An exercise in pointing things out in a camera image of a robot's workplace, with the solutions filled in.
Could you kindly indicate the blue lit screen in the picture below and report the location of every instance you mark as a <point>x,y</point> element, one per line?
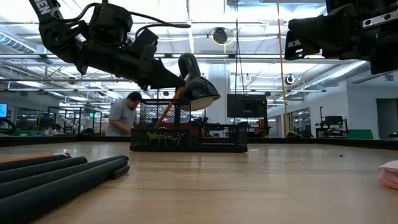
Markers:
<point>3,110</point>

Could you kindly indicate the orange pencil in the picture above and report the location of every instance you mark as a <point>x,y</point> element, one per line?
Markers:
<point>25,158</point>
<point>168,109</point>

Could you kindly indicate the black pen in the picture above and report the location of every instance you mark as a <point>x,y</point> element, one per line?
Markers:
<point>77,171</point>
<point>31,163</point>
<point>46,196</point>
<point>46,169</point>

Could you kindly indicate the person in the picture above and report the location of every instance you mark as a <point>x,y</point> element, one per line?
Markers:
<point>122,118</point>

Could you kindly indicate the yellow eraser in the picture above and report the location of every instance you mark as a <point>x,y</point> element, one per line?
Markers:
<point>157,136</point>

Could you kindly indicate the pink sticky note pad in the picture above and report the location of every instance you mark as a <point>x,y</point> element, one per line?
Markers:
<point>388,175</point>

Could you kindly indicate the black monitor screen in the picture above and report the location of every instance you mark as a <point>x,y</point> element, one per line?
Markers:
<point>247,105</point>

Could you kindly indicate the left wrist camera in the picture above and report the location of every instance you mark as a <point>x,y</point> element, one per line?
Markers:
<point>144,37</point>

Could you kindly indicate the black equipment cart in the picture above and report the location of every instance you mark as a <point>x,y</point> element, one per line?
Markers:
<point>332,121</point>

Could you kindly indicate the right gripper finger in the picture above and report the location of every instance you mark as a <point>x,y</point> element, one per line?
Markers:
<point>329,46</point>
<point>326,25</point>

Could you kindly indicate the black mesh desk organizer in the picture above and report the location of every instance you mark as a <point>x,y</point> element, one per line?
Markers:
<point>217,146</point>

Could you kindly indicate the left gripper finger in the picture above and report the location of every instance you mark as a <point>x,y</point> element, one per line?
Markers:
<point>164,79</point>

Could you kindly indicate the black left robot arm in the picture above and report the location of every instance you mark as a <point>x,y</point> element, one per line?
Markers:
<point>53,34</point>

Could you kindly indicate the green panel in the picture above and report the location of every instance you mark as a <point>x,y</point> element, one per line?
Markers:
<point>360,134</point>

